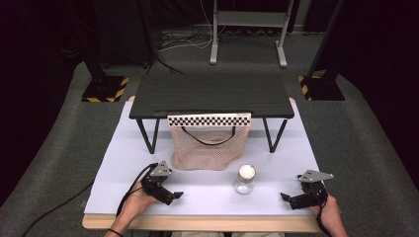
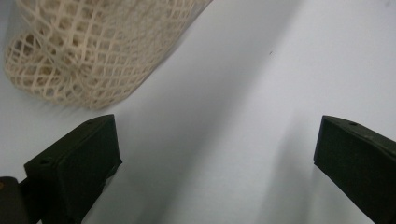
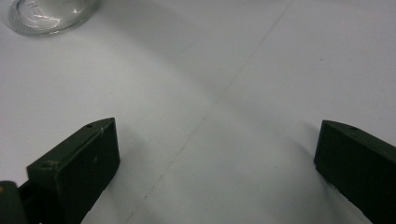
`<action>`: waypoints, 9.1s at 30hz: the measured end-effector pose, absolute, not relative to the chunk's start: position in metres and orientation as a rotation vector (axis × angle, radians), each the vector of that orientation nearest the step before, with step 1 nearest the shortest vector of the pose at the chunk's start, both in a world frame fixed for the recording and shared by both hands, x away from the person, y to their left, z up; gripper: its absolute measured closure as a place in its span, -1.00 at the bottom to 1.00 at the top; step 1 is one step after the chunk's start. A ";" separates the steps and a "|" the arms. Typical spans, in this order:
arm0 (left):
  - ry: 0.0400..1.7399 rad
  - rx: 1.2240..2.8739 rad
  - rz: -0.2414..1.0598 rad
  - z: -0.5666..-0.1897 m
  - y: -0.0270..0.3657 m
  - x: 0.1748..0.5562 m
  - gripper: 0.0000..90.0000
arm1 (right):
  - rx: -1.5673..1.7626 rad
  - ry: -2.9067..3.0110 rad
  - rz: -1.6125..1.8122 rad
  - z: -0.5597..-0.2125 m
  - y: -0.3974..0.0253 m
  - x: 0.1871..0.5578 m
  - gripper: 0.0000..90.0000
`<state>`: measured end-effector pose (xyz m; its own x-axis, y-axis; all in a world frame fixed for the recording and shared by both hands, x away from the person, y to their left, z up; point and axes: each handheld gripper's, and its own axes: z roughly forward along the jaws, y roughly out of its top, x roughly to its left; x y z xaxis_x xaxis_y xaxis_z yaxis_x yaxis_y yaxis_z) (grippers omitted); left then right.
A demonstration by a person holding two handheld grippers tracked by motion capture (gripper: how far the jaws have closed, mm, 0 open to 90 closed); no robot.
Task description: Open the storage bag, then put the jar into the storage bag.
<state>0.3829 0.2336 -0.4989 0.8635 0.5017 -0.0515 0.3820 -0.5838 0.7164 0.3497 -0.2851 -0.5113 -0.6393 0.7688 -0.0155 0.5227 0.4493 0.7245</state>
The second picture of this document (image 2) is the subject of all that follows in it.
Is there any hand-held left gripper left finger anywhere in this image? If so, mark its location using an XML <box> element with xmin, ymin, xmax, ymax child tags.
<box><xmin>23</xmin><ymin>114</ymin><xmax>123</xmax><ymax>224</ymax></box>

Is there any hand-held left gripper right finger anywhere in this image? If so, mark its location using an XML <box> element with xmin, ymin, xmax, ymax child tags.
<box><xmin>313</xmin><ymin>115</ymin><xmax>396</xmax><ymax>224</ymax></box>

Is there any beige woven lattice basket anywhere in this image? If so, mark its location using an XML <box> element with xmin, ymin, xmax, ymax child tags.
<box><xmin>4</xmin><ymin>0</ymin><xmax>214</xmax><ymax>110</ymax></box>

